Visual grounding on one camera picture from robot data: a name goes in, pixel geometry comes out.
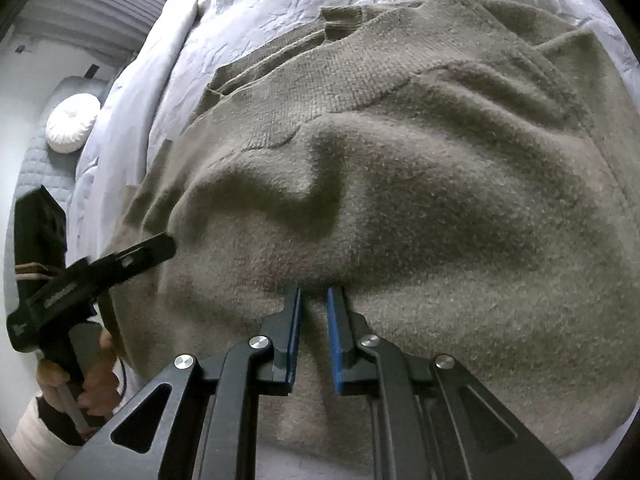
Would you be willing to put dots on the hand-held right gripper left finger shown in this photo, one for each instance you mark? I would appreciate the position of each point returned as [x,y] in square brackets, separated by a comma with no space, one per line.
[296,340]

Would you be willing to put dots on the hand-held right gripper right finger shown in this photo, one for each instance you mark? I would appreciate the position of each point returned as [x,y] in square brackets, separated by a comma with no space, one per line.
[334,340]

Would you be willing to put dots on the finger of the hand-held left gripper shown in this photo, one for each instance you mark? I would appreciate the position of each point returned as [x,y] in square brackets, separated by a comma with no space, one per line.
[150,252]

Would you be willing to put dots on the taupe knit sweater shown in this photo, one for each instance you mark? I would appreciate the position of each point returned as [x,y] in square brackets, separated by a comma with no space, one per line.
[400,185]

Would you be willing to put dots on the person's left hand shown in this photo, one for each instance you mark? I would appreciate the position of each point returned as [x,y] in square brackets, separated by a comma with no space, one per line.
[102,375]

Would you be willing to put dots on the grey quilted bench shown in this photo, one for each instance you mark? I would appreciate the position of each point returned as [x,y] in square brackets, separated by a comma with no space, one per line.
[30,170]

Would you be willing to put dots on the white round pleated cushion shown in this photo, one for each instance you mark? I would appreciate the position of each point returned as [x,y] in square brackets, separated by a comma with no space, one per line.
[72,122]

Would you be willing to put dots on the grey pleated curtain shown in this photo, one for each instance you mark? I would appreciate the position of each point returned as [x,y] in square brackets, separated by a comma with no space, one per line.
[100,5]

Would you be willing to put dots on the light grey textured bedspread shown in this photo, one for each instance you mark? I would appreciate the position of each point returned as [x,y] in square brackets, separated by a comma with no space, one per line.
[240,15]

